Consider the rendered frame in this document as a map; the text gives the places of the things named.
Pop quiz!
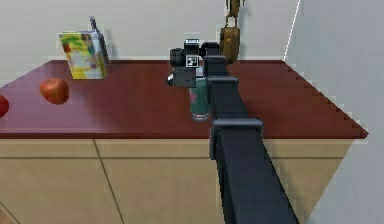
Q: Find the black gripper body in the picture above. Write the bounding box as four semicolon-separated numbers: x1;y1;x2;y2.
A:
167;47;198;89

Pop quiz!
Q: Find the green thermos bottle pink flower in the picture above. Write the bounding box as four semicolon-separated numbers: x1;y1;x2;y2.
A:
188;77;211;121

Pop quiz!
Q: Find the red-topped beige cupboard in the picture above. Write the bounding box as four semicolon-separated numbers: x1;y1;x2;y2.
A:
0;59;370;224

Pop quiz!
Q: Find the yellow green carton box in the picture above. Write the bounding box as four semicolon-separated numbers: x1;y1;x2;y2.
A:
58;16;110;80

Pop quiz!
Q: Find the red apple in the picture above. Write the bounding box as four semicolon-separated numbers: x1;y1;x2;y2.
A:
0;95;10;119
39;77;70;105

